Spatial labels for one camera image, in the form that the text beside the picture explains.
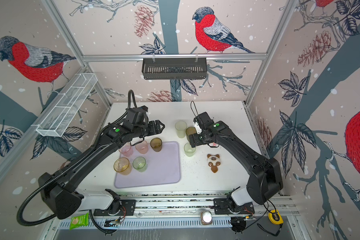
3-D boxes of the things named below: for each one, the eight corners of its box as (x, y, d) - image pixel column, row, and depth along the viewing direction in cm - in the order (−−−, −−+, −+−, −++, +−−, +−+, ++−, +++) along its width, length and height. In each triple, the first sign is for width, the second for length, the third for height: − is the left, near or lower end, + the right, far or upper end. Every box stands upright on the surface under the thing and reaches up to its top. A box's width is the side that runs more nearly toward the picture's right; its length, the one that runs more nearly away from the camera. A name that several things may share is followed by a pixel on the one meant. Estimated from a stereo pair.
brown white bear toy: (208, 173, 86) (209, 172, 84) (206, 155, 93) (207, 153, 91) (221, 173, 85) (222, 171, 84) (218, 155, 93) (219, 153, 91)
